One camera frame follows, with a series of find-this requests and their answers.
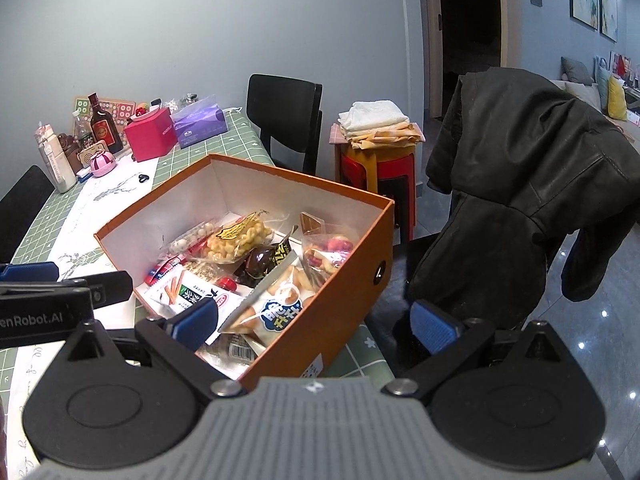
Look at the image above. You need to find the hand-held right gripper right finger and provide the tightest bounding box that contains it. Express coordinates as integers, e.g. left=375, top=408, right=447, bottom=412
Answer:
left=384, top=300, right=588, bottom=401

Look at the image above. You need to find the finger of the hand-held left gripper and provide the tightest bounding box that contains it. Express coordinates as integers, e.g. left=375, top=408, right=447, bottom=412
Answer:
left=89, top=270, right=135, bottom=309
left=0, top=262, right=60, bottom=284

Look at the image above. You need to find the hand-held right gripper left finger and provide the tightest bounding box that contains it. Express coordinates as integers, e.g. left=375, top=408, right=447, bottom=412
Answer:
left=42, top=299, right=248, bottom=401

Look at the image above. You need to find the white green-label snack packet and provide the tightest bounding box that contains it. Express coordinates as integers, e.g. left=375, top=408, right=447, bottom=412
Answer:
left=136, top=271, right=247, bottom=320

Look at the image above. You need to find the brown nut bar packet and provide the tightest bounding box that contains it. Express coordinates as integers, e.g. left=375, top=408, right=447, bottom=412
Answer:
left=209, top=331, right=262, bottom=367

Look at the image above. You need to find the red snack packet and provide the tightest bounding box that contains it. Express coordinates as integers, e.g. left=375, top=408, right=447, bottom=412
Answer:
left=142, top=254, right=187, bottom=287

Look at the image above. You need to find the white candy balls packet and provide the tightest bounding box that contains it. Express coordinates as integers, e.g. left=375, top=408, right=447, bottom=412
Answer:
left=159, top=219, right=222, bottom=257

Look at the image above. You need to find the white fries snack bag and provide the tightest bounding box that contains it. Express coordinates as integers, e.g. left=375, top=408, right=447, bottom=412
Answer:
left=219, top=266, right=322, bottom=349

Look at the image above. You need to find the black snack packet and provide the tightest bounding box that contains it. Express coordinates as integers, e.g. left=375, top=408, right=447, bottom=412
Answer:
left=231, top=239, right=297, bottom=287

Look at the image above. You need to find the yellow twisted snack packet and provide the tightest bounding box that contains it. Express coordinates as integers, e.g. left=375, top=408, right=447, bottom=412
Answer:
left=201, top=211, right=274, bottom=264

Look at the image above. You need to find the orange cardboard box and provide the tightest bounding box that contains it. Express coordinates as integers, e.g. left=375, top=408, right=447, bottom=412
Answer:
left=93, top=153, right=396, bottom=392

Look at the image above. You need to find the mixed dried fruit bag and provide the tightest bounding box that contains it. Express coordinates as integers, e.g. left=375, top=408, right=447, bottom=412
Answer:
left=299, top=211, right=362, bottom=289

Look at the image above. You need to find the black chair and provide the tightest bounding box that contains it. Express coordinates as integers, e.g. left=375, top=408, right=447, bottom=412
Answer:
left=246, top=73, right=324, bottom=177
left=0, top=164, right=56, bottom=264

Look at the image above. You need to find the white deer-print table runner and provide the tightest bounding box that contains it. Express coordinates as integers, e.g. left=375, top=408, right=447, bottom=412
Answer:
left=0, top=159, right=167, bottom=480

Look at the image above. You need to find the pink round gadget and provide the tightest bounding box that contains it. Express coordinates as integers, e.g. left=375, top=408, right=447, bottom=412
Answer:
left=89, top=148, right=119, bottom=178

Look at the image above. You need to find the small wooden radio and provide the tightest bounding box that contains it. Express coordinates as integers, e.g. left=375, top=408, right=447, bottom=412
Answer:
left=74, top=142, right=109, bottom=169

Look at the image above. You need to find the clear plastic bottle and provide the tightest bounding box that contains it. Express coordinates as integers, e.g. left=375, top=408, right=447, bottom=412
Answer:
left=73, top=113, right=94, bottom=149

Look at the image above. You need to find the pink gift box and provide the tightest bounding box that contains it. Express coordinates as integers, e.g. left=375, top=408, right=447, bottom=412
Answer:
left=123, top=106, right=178, bottom=162

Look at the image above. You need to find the brown liquor bottle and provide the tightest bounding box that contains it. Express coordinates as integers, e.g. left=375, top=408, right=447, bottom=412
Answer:
left=87, top=92, right=125, bottom=155

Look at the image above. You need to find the red plastic stool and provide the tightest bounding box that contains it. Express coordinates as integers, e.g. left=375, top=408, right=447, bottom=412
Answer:
left=339, top=142, right=419, bottom=244

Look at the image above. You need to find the black jacket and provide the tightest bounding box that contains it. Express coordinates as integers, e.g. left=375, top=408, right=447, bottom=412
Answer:
left=409, top=66, right=640, bottom=332

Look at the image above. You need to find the dotted card board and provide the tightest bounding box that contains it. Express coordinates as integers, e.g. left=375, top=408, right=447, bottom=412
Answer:
left=73, top=95, right=136, bottom=127

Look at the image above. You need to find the purple tissue pack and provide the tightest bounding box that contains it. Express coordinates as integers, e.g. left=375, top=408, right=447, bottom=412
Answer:
left=170, top=94, right=230, bottom=149

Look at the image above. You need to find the green checked tablecloth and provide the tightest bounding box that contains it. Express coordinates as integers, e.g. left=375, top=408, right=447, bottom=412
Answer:
left=0, top=106, right=397, bottom=461

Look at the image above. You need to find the yellow folded cloth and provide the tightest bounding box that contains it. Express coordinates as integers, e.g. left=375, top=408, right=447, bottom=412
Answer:
left=342, top=122, right=426, bottom=150

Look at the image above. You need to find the white folded towel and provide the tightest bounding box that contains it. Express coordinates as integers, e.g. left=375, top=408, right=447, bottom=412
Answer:
left=337, top=100, right=411, bottom=134

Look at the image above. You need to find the yellow cushion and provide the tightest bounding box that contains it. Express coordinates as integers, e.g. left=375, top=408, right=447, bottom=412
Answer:
left=607, top=75, right=629, bottom=121

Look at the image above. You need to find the grey cushion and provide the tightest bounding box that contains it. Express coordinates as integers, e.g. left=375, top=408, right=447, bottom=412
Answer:
left=559, top=56, right=596, bottom=86

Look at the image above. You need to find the small framed wall picture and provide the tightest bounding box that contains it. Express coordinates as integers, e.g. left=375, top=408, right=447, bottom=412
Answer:
left=597, top=0, right=620, bottom=42

